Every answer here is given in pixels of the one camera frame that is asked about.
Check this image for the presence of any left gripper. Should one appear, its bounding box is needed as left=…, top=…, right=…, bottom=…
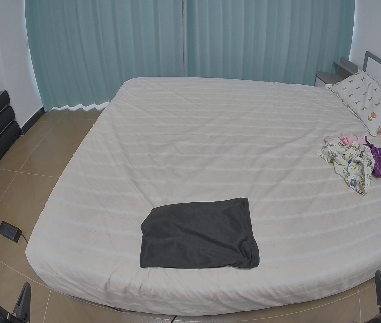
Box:
left=0, top=264, right=32, bottom=323

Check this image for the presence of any black T-shirt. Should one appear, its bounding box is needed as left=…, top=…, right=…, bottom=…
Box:
left=139, top=197, right=260, bottom=269

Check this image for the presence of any bed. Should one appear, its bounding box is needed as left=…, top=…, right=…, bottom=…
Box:
left=25, top=50, right=381, bottom=316

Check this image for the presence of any black power adapter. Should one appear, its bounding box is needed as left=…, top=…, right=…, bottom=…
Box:
left=0, top=221, right=22, bottom=243

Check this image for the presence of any purple garment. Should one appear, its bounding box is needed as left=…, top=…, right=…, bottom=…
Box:
left=365, top=136, right=381, bottom=178

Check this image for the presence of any white printed garment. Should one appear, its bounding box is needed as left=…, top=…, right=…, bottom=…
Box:
left=318, top=136, right=375, bottom=195

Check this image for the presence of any pink garment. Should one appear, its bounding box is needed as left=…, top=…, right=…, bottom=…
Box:
left=324, top=133, right=368, bottom=146

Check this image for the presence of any white printed pillow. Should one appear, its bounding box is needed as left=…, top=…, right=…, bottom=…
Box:
left=327, top=70, right=381, bottom=136

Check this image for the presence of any grey bedside table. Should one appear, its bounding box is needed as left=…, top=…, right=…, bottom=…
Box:
left=316, top=57, right=359, bottom=87

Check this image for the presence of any blue-green curtain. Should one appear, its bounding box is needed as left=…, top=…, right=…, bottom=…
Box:
left=25, top=0, right=187, bottom=111
left=183, top=0, right=356, bottom=87

